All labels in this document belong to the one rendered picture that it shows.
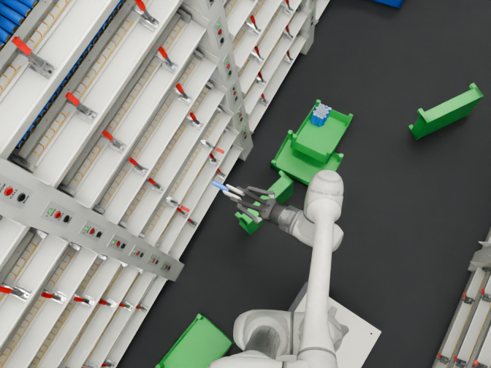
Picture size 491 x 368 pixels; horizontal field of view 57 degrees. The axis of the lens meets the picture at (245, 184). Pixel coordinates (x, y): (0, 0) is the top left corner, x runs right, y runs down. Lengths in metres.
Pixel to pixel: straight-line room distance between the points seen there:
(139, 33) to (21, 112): 0.37
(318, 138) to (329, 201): 0.99
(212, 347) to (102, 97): 1.42
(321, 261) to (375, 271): 0.96
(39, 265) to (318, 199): 0.78
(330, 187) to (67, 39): 0.81
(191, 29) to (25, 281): 0.80
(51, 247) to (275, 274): 1.23
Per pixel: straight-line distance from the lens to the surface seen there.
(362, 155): 2.37
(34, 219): 1.09
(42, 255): 1.25
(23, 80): 0.95
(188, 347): 2.24
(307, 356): 1.18
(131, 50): 1.14
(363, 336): 1.96
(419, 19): 2.82
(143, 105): 1.28
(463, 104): 2.37
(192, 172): 1.79
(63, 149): 1.08
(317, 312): 1.27
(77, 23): 0.97
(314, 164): 2.32
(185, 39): 1.36
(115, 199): 1.41
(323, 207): 1.35
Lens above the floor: 2.19
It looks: 72 degrees down
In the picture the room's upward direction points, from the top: 18 degrees counter-clockwise
